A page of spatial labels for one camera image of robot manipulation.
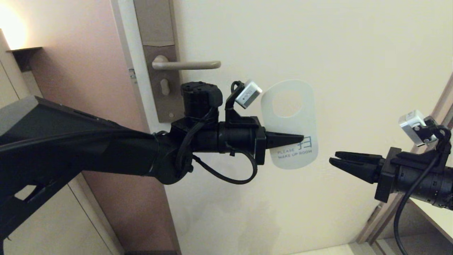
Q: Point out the bronze door lock plate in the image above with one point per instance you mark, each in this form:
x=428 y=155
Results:
x=157 y=28

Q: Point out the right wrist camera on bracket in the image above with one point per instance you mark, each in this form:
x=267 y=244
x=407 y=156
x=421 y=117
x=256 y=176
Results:
x=414 y=125

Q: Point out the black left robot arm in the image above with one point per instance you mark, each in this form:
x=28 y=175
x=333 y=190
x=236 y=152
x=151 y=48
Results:
x=70 y=148

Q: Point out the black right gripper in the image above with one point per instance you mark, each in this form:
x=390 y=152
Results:
x=421 y=182

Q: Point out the white closet shelf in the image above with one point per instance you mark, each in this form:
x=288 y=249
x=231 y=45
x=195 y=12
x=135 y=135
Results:
x=439 y=221

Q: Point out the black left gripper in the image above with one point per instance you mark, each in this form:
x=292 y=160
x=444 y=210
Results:
x=240 y=138

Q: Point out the pale beige peanut-shaped object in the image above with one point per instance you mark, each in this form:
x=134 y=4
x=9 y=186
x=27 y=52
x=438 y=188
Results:
x=165 y=87

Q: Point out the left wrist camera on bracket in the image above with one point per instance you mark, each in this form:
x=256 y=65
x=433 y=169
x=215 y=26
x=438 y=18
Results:
x=248 y=94

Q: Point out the cream white door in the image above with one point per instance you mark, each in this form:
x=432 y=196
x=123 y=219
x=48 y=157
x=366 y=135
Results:
x=300 y=219

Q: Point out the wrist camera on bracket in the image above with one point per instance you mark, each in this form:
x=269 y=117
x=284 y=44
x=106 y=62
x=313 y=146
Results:
x=248 y=94
x=414 y=125

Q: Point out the taupe frame hinge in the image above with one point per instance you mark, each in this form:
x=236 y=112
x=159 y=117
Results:
x=373 y=214

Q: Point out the white door hanger sign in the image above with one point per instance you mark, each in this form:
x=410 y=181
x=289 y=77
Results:
x=293 y=124

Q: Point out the cream wardrobe panel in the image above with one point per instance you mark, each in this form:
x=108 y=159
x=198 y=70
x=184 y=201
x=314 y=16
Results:
x=60 y=226

